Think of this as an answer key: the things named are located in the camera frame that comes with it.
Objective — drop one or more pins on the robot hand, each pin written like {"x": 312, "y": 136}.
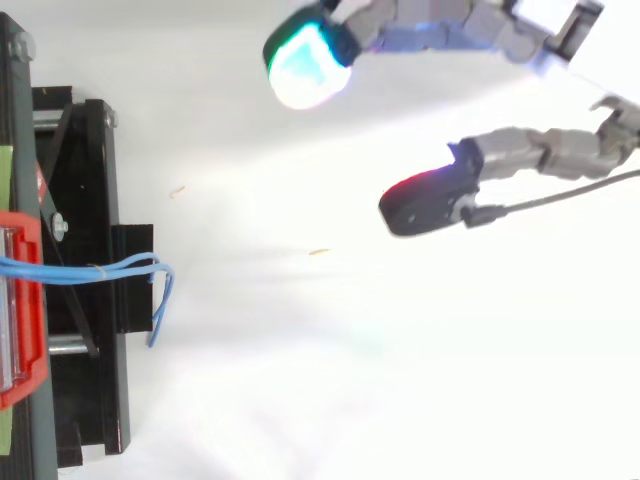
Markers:
{"x": 425, "y": 30}

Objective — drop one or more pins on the black stand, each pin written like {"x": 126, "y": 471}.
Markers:
{"x": 85, "y": 250}

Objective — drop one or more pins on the red bin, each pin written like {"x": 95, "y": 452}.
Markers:
{"x": 25, "y": 300}

